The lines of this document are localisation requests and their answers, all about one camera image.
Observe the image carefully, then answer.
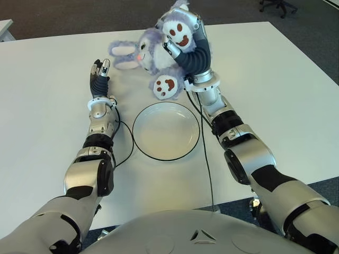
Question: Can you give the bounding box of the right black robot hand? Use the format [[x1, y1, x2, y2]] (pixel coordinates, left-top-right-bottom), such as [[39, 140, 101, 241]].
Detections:
[[156, 7, 215, 83]]

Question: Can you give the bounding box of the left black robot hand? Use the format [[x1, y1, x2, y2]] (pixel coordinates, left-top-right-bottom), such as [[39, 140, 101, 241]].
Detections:
[[89, 58, 111, 99]]

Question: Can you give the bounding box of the purple plush bunny doll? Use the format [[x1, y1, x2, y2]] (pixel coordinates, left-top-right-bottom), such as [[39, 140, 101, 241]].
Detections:
[[108, 0, 198, 101]]

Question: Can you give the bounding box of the white plate with black rim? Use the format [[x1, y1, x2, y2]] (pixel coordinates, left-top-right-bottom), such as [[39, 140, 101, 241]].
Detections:
[[132, 101, 201, 161]]

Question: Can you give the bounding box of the black office chair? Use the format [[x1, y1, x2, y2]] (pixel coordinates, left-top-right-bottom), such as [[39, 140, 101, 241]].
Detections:
[[258, 0, 299, 19]]

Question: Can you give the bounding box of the white side table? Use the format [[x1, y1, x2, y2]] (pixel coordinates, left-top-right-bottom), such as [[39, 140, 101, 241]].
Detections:
[[0, 19, 15, 43]]

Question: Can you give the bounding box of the silver robot torso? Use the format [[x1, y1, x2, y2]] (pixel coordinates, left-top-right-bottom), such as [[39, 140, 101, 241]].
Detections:
[[79, 208, 316, 254]]

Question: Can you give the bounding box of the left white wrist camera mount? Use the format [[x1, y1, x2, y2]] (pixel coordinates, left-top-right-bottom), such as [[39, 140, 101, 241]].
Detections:
[[87, 95, 119, 109]]

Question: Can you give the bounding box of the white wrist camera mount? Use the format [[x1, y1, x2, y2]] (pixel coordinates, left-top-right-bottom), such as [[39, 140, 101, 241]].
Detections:
[[87, 95, 119, 109], [184, 74, 222, 93]]

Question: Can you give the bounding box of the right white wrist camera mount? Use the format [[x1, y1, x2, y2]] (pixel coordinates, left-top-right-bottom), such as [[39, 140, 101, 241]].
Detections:
[[184, 74, 222, 93]]

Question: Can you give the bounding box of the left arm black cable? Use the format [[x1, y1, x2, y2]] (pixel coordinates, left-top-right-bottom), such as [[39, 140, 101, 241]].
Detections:
[[110, 107, 135, 169]]

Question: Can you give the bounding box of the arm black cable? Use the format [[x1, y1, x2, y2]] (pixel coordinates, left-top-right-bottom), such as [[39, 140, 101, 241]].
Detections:
[[110, 107, 135, 169], [185, 90, 215, 212]]

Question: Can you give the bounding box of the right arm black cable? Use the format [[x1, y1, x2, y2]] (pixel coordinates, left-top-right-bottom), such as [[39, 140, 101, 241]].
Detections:
[[185, 90, 215, 212]]

